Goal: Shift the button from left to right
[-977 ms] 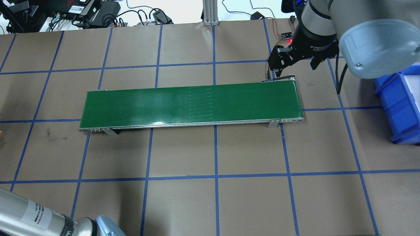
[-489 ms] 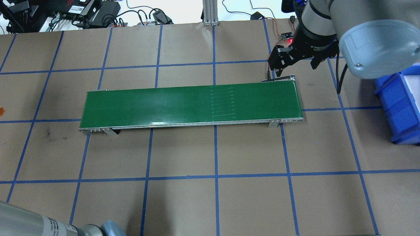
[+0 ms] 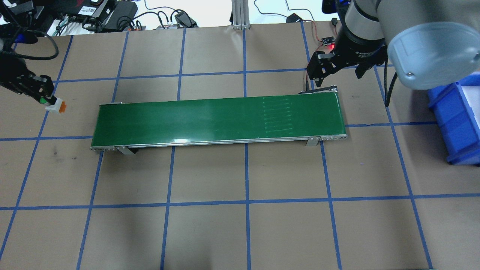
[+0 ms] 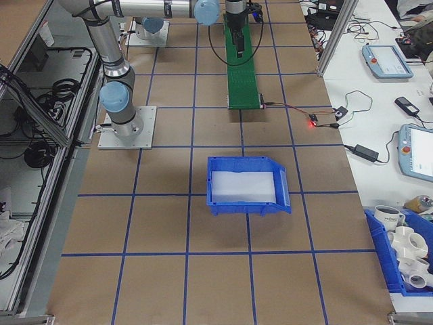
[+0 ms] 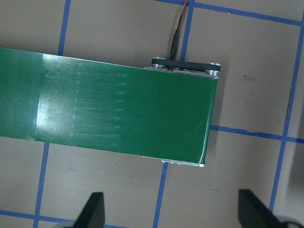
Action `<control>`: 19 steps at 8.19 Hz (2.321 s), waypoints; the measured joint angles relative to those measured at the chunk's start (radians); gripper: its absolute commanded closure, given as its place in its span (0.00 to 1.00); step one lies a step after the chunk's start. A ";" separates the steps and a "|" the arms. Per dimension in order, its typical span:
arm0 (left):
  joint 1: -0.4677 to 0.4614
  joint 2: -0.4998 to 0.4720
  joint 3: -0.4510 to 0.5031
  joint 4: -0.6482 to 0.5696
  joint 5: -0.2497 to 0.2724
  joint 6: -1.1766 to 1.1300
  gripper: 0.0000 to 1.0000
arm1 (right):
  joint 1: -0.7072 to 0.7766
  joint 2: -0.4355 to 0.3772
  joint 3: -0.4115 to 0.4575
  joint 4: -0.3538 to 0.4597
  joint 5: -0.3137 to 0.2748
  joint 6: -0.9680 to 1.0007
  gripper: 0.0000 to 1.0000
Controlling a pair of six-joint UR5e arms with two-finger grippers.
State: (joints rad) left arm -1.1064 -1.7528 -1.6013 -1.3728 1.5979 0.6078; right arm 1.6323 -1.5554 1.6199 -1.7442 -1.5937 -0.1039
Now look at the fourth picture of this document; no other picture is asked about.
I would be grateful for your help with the blue grey teach pendant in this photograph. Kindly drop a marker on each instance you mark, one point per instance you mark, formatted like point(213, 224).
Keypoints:
point(387, 62)
point(417, 150)

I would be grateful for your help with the small black module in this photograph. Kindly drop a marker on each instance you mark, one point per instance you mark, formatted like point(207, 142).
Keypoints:
point(340, 113)

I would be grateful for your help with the white foam sheet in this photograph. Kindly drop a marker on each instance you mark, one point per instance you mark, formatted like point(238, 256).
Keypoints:
point(243, 186)

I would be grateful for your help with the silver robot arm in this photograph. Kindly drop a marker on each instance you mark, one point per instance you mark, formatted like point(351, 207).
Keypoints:
point(113, 64)
point(152, 25)

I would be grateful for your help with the green belt conveyor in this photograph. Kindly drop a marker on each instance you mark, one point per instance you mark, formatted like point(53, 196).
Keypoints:
point(242, 84)

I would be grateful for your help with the blue plastic bin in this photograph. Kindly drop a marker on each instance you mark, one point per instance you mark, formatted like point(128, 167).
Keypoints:
point(216, 207)

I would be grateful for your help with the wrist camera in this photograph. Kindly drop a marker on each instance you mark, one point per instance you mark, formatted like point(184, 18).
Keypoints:
point(256, 11)

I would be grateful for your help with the black power brick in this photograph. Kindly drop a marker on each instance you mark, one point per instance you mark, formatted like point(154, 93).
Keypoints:
point(366, 152)

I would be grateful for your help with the small controller board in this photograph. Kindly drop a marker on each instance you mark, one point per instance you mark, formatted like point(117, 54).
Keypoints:
point(312, 121)

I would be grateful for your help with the blue bin with fittings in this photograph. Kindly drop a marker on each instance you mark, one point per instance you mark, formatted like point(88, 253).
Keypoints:
point(380, 250)

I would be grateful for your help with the black box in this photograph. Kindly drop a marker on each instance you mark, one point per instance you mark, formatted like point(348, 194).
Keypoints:
point(35, 55)

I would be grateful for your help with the white cloth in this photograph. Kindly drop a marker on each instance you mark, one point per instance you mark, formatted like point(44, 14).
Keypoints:
point(8, 230)

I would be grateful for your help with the white mug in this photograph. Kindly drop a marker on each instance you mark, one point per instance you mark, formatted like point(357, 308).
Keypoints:
point(387, 218)

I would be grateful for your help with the metal V-shaped frame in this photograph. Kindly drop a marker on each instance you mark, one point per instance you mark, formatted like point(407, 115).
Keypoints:
point(47, 123)

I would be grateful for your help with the black power adapter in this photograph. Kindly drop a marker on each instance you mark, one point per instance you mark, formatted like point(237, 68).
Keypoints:
point(321, 22)

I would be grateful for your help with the white side table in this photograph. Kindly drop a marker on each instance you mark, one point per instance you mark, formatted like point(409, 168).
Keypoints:
point(372, 189)

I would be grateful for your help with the white PVC pipe fitting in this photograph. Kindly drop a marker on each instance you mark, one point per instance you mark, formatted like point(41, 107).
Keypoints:
point(416, 271)
point(404, 238)

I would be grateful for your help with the aluminium profile post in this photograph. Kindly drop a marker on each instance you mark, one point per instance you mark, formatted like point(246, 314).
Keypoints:
point(333, 40)

